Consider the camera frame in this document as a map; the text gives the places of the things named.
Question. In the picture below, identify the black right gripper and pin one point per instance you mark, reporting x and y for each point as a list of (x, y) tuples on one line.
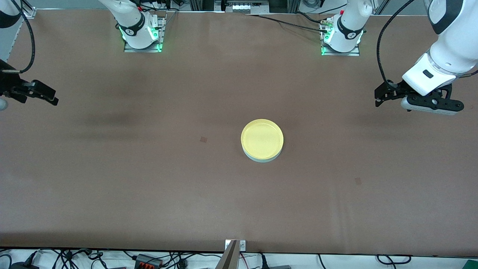
[(11, 85)]

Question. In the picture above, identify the black power strip red switches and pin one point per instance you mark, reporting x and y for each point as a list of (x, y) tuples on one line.
[(143, 258)]

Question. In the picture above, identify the aluminium frame profile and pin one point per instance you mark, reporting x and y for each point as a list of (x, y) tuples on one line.
[(294, 5), (381, 6), (194, 4)]

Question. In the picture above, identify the grey camera post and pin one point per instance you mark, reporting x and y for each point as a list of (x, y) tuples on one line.
[(228, 259)]

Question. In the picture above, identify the black plug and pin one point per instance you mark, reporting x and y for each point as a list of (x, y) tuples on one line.
[(263, 261)]

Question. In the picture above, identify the green block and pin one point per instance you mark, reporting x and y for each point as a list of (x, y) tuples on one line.
[(472, 266)]

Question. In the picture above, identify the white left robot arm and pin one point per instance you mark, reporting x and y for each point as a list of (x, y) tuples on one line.
[(452, 48)]

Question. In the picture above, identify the black power adapter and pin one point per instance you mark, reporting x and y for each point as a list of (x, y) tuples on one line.
[(22, 266)]

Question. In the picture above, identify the grey connector device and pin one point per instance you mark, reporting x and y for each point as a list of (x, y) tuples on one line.
[(241, 7)]

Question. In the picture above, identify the aluminium corner profile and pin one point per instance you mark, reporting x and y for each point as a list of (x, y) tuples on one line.
[(30, 12)]

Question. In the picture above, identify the brown table cover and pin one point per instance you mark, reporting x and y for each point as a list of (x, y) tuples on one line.
[(149, 186)]

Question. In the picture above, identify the pale green plate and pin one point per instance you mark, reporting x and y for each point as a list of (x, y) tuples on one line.
[(262, 160)]

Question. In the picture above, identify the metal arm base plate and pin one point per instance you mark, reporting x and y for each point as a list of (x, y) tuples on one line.
[(142, 50), (343, 53)]

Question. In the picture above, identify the yellow plate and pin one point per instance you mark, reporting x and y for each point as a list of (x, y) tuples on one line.
[(261, 138)]

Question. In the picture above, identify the white metal bracket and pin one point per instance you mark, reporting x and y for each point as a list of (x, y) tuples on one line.
[(242, 245)]

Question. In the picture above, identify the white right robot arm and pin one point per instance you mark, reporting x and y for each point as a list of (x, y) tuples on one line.
[(130, 22)]

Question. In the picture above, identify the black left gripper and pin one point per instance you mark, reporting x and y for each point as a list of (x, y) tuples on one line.
[(396, 89)]

